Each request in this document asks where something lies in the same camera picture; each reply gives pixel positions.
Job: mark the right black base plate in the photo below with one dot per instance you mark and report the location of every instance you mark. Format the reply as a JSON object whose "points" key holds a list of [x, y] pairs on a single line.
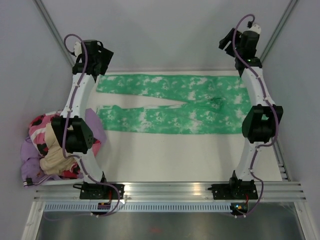
{"points": [[226, 191]]}

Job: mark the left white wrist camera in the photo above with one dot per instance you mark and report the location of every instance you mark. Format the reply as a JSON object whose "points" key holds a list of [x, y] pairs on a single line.
{"points": [[77, 49]]}

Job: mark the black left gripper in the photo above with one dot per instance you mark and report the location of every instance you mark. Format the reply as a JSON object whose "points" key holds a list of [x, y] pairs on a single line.
{"points": [[107, 55]]}

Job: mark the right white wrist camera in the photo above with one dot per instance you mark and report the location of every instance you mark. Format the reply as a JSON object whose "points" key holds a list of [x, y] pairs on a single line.
{"points": [[256, 29]]}

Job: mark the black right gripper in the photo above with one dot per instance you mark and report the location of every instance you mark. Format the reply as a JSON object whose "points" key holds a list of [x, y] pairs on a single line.
{"points": [[223, 42]]}

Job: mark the green tie-dye trousers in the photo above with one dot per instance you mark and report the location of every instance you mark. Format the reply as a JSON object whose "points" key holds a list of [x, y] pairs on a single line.
{"points": [[201, 104]]}

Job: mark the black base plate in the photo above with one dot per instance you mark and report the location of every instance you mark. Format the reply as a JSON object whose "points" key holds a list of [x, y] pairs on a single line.
{"points": [[226, 191], [93, 191]]}

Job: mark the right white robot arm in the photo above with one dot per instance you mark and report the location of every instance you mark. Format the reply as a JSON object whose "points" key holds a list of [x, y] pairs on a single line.
{"points": [[261, 125]]}

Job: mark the aluminium rail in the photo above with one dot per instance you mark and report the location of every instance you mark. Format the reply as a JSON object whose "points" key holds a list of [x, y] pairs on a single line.
{"points": [[190, 192]]}

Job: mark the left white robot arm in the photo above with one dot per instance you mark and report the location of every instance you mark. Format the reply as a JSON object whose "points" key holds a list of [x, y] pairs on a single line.
{"points": [[70, 128]]}

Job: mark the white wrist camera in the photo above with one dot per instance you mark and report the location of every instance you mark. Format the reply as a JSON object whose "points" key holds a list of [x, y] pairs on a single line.
{"points": [[256, 29], [77, 49]]}

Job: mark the purple trousers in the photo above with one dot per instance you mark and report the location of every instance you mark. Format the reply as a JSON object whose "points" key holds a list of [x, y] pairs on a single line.
{"points": [[31, 173]]}

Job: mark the slotted cable duct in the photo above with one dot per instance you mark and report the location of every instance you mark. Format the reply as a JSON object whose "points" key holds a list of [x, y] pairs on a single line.
{"points": [[144, 207]]}

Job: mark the beige garment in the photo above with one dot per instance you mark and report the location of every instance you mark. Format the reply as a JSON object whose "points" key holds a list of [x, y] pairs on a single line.
{"points": [[54, 162]]}

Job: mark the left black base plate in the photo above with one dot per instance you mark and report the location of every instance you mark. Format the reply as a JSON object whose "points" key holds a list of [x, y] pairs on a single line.
{"points": [[93, 191]]}

